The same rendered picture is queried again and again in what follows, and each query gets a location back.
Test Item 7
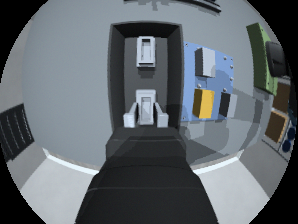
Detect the yellow rectangular block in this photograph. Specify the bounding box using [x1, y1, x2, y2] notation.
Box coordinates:
[192, 88, 215, 118]

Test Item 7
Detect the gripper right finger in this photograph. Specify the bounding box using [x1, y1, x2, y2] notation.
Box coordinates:
[153, 103, 168, 127]

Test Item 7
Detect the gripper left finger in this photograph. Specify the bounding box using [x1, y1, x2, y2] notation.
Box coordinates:
[123, 102, 139, 127]

